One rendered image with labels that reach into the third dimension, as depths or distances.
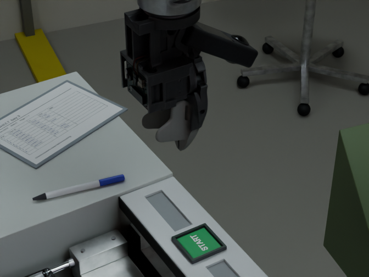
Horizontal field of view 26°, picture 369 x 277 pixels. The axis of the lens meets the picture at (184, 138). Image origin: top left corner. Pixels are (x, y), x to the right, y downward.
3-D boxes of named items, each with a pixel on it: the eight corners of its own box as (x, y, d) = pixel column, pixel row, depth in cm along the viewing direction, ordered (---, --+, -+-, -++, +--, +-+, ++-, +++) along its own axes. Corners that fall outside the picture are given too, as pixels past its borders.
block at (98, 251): (79, 275, 117) (78, 260, 115) (70, 261, 119) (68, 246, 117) (128, 255, 120) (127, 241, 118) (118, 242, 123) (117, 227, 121)
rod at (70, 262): (49, 279, 115) (48, 272, 114) (45, 273, 116) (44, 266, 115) (78, 267, 117) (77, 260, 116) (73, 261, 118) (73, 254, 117)
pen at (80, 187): (33, 198, 116) (124, 176, 120) (31, 194, 117) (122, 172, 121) (33, 203, 117) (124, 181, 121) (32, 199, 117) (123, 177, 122)
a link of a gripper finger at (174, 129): (149, 159, 104) (147, 100, 99) (188, 145, 107) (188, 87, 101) (161, 172, 102) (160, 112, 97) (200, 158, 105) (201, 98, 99)
